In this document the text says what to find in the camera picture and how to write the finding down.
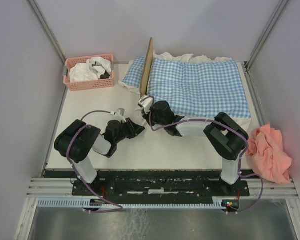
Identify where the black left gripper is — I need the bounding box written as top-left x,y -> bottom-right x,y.
114,117 -> 145,144

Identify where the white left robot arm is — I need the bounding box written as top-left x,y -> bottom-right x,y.
54,118 -> 146,195

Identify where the pink cloth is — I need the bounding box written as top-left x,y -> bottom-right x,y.
246,123 -> 293,185

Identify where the aluminium frame post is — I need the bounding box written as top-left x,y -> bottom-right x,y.
26,0 -> 66,65
243,0 -> 291,73

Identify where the wooden pet bed frame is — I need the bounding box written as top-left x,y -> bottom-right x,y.
139,37 -> 154,97

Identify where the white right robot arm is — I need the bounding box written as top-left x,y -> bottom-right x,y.
138,96 -> 249,196

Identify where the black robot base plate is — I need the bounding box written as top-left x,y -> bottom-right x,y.
72,170 -> 250,205

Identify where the blue gingham mattress pad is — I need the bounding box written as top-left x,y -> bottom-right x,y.
145,58 -> 252,131

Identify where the aluminium frame post left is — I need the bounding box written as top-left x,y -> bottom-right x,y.
26,0 -> 66,65

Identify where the aluminium frame post right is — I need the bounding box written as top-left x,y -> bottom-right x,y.
243,0 -> 291,73

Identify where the white slotted cable duct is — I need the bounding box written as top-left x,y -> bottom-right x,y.
37,196 -> 228,209

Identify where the pink plastic basket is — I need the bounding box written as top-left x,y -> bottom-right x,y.
63,53 -> 115,91

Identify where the blue gingham pillow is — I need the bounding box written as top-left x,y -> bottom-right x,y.
118,56 -> 146,95

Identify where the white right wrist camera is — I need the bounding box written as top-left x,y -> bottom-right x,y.
137,95 -> 155,113

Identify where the white cloth in basket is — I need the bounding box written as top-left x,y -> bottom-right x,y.
69,57 -> 112,83

